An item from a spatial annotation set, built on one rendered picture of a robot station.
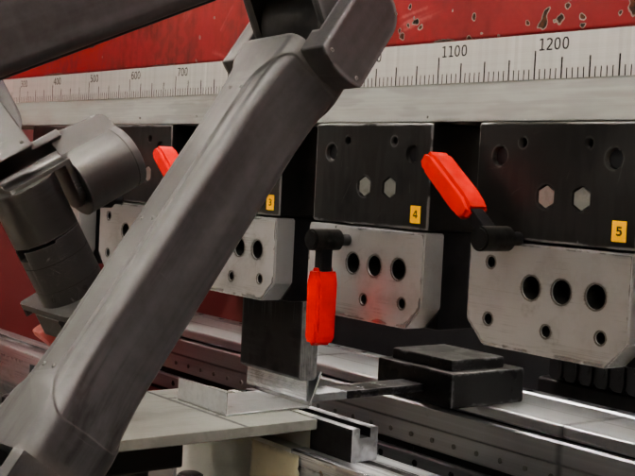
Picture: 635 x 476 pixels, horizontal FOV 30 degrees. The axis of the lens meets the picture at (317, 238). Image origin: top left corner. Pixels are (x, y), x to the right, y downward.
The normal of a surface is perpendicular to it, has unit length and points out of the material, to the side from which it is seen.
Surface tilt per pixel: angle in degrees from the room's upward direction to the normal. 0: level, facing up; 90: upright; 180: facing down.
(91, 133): 65
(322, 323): 91
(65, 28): 90
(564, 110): 90
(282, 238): 90
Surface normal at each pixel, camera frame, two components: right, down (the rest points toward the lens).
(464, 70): -0.79, 0.00
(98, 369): 0.66, -0.08
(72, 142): 0.37, -0.36
